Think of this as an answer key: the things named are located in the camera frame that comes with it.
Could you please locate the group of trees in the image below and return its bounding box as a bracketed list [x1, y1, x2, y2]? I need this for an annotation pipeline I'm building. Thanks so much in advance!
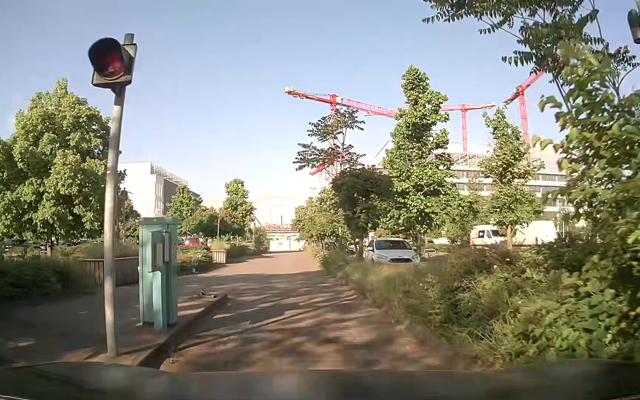
[166, 178, 268, 251]

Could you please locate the white car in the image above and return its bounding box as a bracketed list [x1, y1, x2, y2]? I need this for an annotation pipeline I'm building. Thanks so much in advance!
[364, 237, 421, 266]

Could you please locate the overgrown grass verge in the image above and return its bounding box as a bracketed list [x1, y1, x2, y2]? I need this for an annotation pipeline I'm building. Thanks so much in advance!
[308, 244, 640, 370]

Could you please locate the red tower crane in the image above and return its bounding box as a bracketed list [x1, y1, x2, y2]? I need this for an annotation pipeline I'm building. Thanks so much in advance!
[503, 68, 547, 146]
[284, 86, 399, 176]
[440, 102, 496, 155]

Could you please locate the traffic light on grey post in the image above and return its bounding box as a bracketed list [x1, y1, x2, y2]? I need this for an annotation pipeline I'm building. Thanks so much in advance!
[88, 33, 138, 357]

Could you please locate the brown paved road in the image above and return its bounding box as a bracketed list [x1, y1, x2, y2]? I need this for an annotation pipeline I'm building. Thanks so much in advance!
[160, 250, 468, 373]

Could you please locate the multi-storey building under construction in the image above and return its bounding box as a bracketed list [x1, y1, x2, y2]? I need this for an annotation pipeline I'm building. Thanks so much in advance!
[318, 142, 576, 246]

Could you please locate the large broad green tree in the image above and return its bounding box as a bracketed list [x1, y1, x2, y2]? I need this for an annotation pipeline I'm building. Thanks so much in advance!
[0, 78, 126, 256]

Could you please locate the white van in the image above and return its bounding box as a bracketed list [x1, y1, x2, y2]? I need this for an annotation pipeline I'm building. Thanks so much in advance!
[469, 224, 507, 247]

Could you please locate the paved pavement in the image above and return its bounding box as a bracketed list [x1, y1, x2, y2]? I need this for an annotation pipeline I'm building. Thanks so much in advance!
[0, 276, 229, 369]

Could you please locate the white construction hoarding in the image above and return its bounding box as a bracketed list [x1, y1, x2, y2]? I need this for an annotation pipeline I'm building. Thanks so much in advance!
[268, 238, 306, 252]

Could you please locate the car's own bonnet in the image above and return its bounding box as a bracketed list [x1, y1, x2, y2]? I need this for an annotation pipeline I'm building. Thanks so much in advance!
[0, 359, 640, 400]

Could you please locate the white grey building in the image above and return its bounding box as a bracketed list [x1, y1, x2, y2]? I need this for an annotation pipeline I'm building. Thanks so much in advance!
[118, 161, 190, 219]

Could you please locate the row of trees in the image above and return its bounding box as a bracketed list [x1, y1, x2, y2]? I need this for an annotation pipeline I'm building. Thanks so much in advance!
[291, 65, 546, 261]

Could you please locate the hedge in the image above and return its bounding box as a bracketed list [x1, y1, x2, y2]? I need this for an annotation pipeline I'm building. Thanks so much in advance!
[0, 240, 96, 313]

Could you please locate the wooden slat fence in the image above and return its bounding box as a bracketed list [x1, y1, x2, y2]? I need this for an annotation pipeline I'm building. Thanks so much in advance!
[80, 256, 141, 288]

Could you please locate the green ticket machine cabinet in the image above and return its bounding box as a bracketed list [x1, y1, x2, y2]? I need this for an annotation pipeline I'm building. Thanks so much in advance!
[138, 217, 180, 333]

